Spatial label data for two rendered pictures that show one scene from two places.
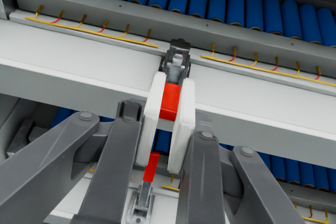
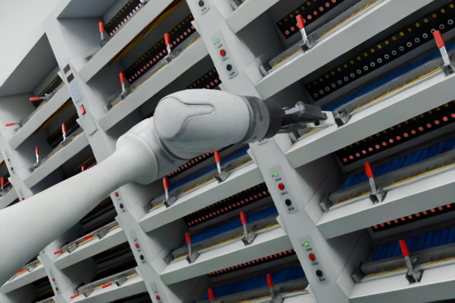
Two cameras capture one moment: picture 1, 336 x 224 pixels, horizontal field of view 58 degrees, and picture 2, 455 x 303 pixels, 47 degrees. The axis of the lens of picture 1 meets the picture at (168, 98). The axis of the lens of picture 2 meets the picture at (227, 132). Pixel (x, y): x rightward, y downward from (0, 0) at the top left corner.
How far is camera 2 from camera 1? 105 cm
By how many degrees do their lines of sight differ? 58
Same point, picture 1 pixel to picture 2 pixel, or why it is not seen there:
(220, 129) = (365, 127)
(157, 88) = not seen: hidden behind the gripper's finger
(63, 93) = (315, 149)
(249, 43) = (367, 95)
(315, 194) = not seen: outside the picture
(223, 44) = (361, 102)
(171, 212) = (395, 193)
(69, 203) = (348, 211)
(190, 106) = not seen: hidden behind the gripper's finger
